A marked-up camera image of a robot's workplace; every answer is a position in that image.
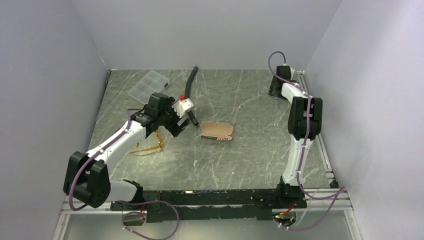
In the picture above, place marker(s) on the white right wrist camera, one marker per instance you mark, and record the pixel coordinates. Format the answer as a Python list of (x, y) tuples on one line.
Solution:
[(290, 73)]

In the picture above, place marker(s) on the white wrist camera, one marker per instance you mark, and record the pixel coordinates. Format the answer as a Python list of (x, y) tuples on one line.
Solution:
[(290, 73), (182, 105)]

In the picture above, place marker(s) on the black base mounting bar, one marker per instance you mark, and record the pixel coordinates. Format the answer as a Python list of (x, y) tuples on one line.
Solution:
[(170, 205)]

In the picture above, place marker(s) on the orange transparent safety glasses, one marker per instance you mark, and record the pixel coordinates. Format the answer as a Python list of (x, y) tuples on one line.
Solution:
[(153, 149)]

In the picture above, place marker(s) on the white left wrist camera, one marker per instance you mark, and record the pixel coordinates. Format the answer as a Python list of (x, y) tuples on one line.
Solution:
[(182, 105)]

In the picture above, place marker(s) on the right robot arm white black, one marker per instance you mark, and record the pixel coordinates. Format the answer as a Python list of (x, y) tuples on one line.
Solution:
[(304, 125)]

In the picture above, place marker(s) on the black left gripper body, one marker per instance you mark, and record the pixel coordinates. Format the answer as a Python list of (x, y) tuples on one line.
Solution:
[(169, 118)]

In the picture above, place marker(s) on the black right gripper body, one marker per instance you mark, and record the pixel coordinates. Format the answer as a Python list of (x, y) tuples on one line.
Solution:
[(272, 92)]

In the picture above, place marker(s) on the printed glasses pouch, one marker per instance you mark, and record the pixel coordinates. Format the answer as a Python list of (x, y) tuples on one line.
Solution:
[(216, 130)]

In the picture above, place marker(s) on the aluminium frame rail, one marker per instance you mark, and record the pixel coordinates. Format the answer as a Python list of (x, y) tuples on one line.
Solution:
[(324, 218)]

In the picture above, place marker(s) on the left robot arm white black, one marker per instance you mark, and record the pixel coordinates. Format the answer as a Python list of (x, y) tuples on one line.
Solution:
[(87, 179)]

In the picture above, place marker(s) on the clear plastic compartment box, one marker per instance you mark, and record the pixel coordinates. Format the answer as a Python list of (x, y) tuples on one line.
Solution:
[(152, 82)]

